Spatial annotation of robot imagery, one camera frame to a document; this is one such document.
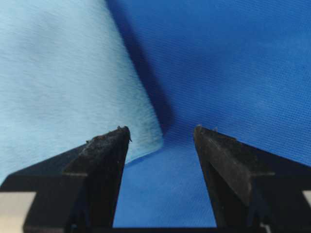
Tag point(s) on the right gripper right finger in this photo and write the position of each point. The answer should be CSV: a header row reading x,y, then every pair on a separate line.
x,y
252,190

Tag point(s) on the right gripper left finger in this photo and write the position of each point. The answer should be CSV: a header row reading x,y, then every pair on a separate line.
x,y
73,192

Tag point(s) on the light blue towel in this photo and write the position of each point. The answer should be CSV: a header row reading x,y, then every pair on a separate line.
x,y
66,77

